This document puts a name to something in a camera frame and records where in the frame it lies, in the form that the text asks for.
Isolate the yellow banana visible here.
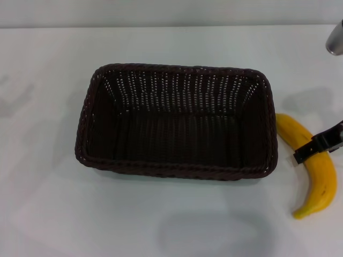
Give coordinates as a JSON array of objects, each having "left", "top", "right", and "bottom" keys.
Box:
[{"left": 275, "top": 113, "right": 337, "bottom": 220}]

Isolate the dark brown woven basket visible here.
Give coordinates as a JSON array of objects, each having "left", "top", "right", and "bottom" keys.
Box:
[{"left": 74, "top": 63, "right": 279, "bottom": 180}]

